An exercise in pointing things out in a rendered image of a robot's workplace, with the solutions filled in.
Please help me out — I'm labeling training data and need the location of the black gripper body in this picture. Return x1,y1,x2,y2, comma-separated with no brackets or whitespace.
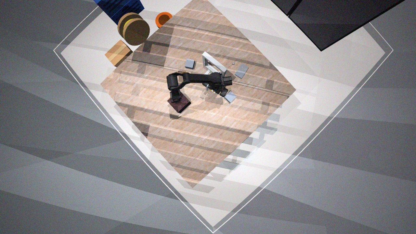
202,83,228,97

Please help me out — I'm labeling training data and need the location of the grey square frame with horizontal slats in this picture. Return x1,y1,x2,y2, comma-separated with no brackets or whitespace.
202,52,227,77

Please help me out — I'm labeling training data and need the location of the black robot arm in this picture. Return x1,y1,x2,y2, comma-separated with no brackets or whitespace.
166,72,232,104

